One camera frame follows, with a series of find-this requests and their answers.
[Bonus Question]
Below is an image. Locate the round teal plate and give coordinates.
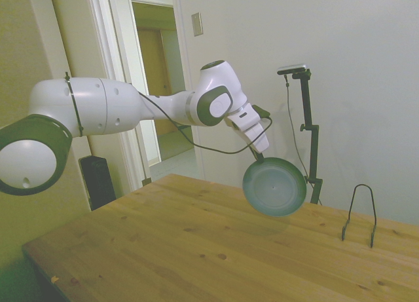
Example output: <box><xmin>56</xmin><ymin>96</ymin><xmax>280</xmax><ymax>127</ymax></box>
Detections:
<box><xmin>242</xmin><ymin>156</ymin><xmax>308</xmax><ymax>218</ymax></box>

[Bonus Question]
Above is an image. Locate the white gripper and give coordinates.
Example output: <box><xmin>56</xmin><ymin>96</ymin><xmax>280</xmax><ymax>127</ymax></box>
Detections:
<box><xmin>226</xmin><ymin>104</ymin><xmax>271</xmax><ymax>162</ymax></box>

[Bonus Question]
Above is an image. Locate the beige wall switch plate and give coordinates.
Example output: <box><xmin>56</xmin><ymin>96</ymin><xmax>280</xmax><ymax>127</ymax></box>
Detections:
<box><xmin>191</xmin><ymin>12</ymin><xmax>204</xmax><ymax>37</ymax></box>

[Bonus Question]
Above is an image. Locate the white door frame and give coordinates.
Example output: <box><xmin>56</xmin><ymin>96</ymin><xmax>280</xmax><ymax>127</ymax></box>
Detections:
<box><xmin>86</xmin><ymin>0</ymin><xmax>206</xmax><ymax>193</ymax></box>

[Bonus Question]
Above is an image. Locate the brown hallway door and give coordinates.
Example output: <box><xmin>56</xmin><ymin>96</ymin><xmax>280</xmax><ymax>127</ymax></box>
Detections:
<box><xmin>136</xmin><ymin>27</ymin><xmax>179</xmax><ymax>136</ymax></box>

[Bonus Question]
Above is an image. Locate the grey exterior camera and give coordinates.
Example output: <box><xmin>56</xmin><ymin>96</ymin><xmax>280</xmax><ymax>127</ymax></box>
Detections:
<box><xmin>277</xmin><ymin>63</ymin><xmax>310</xmax><ymax>76</ymax></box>

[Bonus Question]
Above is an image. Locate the cream open door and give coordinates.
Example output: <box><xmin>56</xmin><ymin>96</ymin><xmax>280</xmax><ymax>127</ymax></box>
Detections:
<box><xmin>48</xmin><ymin>0</ymin><xmax>132</xmax><ymax>212</ymax></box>

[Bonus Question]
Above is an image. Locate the black box device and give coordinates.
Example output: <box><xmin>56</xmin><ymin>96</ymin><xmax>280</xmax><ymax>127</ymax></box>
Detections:
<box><xmin>79</xmin><ymin>155</ymin><xmax>117</xmax><ymax>212</ymax></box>

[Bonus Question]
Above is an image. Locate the black wire plate stand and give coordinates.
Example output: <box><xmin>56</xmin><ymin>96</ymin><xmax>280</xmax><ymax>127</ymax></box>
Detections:
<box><xmin>341</xmin><ymin>183</ymin><xmax>378</xmax><ymax>249</ymax></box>

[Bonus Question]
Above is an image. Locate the black camera stand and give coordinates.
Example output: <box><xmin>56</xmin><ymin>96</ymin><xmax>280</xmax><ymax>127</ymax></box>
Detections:
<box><xmin>291</xmin><ymin>69</ymin><xmax>324</xmax><ymax>205</ymax></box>

